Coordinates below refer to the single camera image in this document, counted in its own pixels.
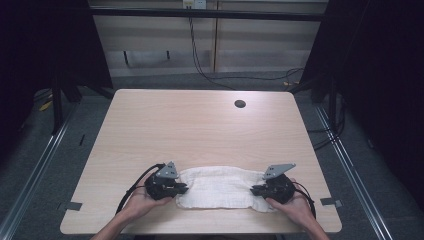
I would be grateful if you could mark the dark curtain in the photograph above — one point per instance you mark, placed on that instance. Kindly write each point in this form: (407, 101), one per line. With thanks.
(40, 50)
(380, 83)

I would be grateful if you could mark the grey floor bracket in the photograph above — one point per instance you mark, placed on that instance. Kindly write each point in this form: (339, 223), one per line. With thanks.
(330, 202)
(70, 206)

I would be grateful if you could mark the person's left hand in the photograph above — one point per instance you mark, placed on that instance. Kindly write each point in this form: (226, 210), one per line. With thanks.
(141, 203)

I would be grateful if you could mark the black metal stand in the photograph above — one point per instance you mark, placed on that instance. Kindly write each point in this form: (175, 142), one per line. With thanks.
(57, 106)
(332, 103)

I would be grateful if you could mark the white muslin cloth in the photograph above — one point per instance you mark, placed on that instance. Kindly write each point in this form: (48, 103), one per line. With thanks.
(220, 190)

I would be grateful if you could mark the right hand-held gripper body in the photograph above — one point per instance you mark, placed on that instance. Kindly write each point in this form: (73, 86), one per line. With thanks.
(278, 190)

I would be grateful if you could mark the white wall socket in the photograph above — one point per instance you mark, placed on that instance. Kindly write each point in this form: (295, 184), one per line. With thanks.
(194, 4)

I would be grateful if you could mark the person's right hand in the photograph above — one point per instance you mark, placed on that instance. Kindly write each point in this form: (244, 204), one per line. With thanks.
(293, 208)

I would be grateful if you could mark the aluminium floor rail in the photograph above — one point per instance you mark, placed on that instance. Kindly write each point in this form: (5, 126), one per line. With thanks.
(353, 173)
(36, 173)

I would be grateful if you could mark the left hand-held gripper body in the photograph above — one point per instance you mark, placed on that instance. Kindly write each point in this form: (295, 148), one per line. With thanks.
(161, 185)

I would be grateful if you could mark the black horizontal metal bar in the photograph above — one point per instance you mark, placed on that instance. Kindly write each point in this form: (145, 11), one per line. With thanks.
(206, 14)

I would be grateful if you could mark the black table grommet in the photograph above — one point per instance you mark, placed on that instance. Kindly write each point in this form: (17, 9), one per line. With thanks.
(240, 103)

